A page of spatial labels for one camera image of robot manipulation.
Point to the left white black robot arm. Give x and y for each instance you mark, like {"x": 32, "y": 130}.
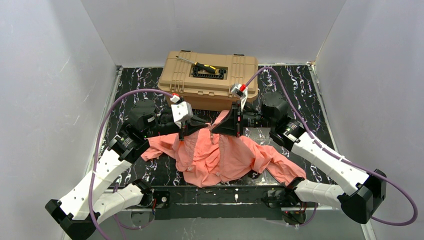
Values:
{"x": 87, "y": 205}

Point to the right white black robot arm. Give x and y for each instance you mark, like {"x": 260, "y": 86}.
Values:
{"x": 356, "y": 193}

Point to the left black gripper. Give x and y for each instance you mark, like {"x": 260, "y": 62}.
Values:
{"x": 182, "y": 128}

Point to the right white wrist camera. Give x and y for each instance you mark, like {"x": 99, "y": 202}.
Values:
{"x": 241, "y": 91}

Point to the black toolbox handle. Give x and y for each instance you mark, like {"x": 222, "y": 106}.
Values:
{"x": 197, "y": 72}

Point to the black yellow screwdriver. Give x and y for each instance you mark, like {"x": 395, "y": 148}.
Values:
{"x": 207, "y": 68}

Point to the pink jacket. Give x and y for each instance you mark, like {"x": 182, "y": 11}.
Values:
{"x": 206, "y": 158}

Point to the tan plastic toolbox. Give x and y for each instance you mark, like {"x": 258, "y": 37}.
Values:
{"x": 209, "y": 94}

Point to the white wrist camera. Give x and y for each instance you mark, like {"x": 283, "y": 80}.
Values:
{"x": 241, "y": 91}
{"x": 181, "y": 110}

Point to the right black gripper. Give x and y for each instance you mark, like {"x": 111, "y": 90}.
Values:
{"x": 237, "y": 120}

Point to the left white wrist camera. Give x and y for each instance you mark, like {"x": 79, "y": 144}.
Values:
{"x": 181, "y": 110}

